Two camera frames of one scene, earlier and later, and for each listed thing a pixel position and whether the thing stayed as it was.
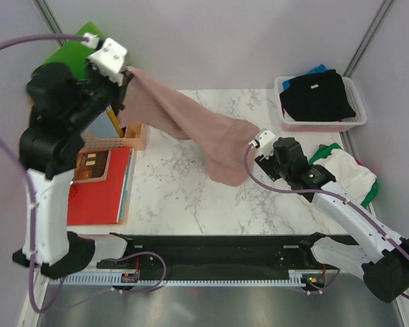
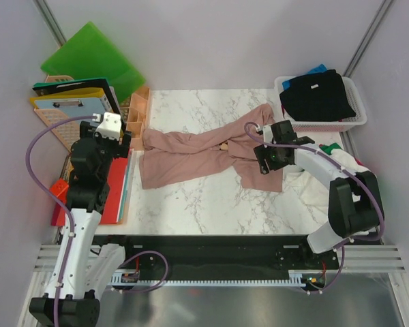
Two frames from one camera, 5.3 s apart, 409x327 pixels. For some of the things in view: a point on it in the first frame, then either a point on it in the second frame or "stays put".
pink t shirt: (225, 144) → (168, 157)
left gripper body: (116, 92) → (120, 150)
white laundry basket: (332, 126) stays put
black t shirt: (320, 96) stays put
